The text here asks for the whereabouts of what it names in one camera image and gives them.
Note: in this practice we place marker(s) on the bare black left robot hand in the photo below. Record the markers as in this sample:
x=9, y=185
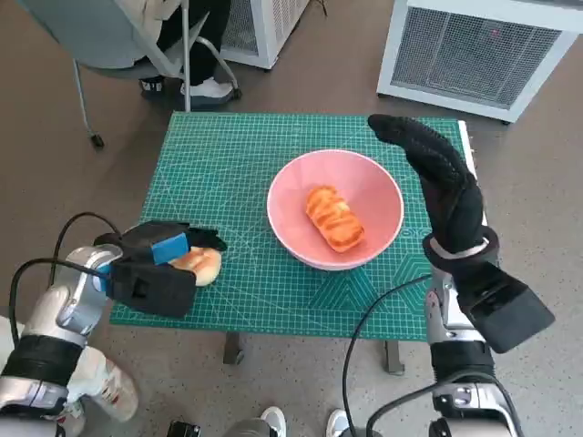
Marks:
x=141, y=241

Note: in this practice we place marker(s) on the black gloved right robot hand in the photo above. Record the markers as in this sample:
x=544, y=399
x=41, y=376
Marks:
x=446, y=196

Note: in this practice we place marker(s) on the round toy bread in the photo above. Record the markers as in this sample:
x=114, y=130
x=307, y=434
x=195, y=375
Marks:
x=207, y=266

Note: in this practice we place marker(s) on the long twisted toy bread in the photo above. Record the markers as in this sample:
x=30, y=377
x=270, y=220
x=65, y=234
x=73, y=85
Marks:
x=334, y=218

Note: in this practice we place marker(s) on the pink bowl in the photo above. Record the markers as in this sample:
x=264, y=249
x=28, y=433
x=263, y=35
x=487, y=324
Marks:
x=291, y=205

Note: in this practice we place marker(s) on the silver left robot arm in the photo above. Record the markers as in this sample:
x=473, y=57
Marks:
x=50, y=305

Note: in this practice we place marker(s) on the green cutting mat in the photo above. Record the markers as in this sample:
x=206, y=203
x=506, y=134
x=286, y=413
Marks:
x=218, y=182

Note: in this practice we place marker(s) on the large white mesh cabinet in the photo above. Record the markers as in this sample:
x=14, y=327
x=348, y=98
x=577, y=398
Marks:
x=478, y=59

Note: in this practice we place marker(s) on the small black box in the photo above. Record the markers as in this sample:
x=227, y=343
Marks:
x=184, y=430

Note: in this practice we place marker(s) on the person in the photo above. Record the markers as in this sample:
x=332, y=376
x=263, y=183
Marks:
x=205, y=45
x=273, y=421

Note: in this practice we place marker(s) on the grey office chair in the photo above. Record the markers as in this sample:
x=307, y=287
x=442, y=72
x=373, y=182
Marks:
x=91, y=32

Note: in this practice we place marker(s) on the small white mesh cabinet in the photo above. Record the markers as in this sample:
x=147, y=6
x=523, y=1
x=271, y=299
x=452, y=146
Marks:
x=273, y=27

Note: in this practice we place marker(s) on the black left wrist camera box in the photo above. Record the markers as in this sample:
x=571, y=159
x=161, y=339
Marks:
x=159, y=291

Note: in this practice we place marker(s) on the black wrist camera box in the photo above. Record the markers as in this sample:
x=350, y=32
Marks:
x=159, y=291
x=505, y=309

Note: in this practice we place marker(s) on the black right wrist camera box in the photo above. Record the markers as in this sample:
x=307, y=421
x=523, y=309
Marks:
x=505, y=309

